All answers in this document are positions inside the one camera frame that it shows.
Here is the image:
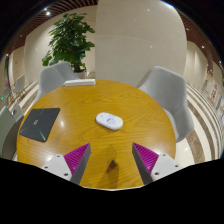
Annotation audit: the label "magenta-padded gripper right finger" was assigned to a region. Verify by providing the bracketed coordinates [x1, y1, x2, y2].
[131, 142, 184, 185]

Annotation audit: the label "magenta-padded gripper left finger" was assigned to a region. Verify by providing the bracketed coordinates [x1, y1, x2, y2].
[41, 142, 92, 186]

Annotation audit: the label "white printed computer mouse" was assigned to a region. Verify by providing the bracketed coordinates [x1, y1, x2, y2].
[95, 111, 125, 131]

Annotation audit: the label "black mouse pad green lines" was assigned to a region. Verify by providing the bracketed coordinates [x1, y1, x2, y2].
[18, 107, 62, 143]

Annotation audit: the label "light grey shell chair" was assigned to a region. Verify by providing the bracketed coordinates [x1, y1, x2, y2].
[137, 65, 195, 144]
[34, 61, 79, 103]

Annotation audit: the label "white power strip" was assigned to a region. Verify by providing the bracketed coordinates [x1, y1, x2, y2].
[63, 78, 97, 87]

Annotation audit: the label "grey-green chair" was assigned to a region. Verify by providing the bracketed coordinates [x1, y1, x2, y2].
[0, 104, 25, 160]

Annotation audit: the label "white plant pot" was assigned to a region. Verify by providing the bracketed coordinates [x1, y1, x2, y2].
[73, 68, 88, 80]

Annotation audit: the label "small white chair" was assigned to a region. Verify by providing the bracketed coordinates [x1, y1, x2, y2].
[13, 74, 27, 101]

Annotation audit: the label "red and white poster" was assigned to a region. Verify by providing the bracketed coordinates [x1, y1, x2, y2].
[209, 81, 220, 105]

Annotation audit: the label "green leafy potted plant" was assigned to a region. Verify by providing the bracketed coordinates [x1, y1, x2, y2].
[41, 12, 97, 73]

